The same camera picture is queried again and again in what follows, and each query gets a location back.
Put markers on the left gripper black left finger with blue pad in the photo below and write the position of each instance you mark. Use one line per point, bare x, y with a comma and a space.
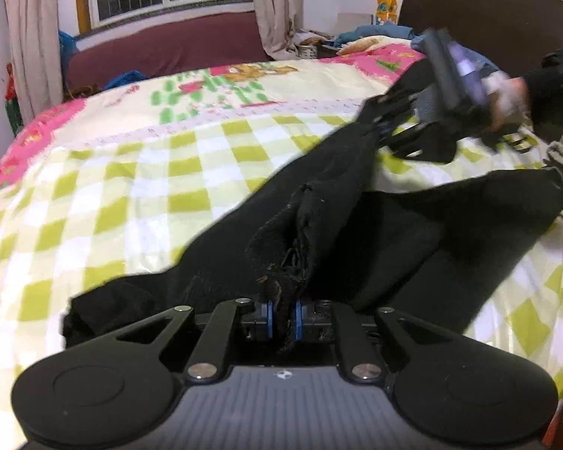
113, 389

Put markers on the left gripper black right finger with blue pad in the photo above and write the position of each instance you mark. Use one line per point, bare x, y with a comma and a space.
446, 385

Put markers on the black pants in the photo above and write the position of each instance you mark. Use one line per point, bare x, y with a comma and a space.
317, 230

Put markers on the black sleeved right forearm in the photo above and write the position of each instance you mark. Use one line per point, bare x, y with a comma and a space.
545, 91

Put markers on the right hand grey glove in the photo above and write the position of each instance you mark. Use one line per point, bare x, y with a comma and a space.
508, 99

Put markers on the blue folded cloth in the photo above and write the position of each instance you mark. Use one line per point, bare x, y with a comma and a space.
375, 36

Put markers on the dark wooden headboard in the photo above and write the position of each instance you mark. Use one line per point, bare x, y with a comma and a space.
513, 34

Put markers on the orange snack bag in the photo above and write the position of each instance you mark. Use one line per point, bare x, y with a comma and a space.
386, 11

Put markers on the beige right curtain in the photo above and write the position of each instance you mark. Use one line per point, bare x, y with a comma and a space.
278, 21

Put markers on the beige curtain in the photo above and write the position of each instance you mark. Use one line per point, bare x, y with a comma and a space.
35, 51
278, 21

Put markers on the green checked bed quilt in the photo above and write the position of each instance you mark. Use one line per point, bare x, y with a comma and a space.
151, 168

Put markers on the maroon sofa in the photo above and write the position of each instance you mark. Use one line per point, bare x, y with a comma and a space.
197, 43

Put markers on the red green hanging decoration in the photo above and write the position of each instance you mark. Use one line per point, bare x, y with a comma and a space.
11, 102

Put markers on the blue cloth by sofa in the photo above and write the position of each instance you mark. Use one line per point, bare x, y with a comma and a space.
102, 66

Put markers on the beige left curtain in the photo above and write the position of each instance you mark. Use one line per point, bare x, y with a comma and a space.
35, 51

